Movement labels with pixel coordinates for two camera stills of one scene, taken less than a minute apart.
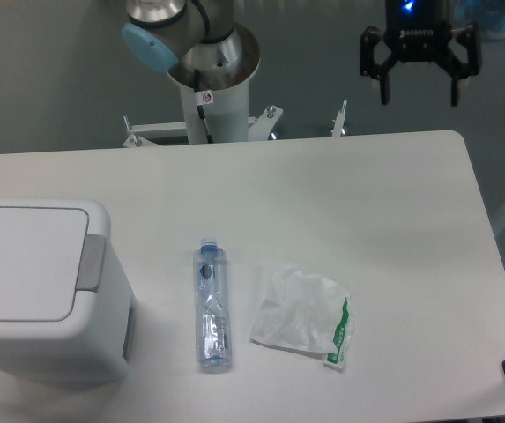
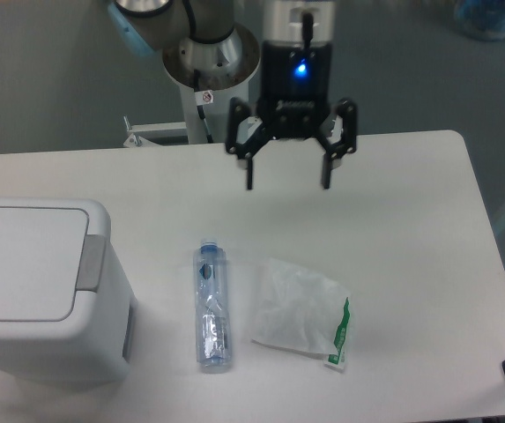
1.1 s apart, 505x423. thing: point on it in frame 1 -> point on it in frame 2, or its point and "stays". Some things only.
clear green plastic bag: x=307 y=312 stays
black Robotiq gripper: x=419 y=31 -> x=294 y=96
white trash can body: x=92 y=346 stays
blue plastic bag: x=494 y=18 stays
